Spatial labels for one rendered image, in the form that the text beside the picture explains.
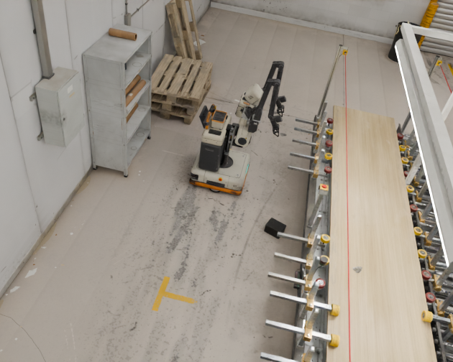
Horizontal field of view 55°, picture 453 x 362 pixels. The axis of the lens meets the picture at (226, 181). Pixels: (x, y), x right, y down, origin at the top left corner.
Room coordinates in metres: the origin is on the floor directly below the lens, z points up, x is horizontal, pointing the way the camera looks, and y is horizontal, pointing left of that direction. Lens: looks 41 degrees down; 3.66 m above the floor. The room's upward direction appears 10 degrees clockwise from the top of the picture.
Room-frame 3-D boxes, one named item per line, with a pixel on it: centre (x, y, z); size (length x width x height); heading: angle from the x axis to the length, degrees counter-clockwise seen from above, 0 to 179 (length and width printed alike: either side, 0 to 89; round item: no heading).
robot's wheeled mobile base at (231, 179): (4.25, 0.10, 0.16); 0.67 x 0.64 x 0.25; 85
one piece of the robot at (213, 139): (4.26, 0.19, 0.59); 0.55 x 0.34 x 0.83; 175
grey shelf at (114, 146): (4.42, 1.41, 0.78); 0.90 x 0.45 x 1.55; 175
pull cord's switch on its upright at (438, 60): (4.90, -2.16, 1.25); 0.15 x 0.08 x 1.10; 175
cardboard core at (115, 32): (4.53, 1.41, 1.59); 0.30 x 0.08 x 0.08; 85
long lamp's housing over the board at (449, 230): (2.43, -1.15, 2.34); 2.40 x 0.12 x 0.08; 175
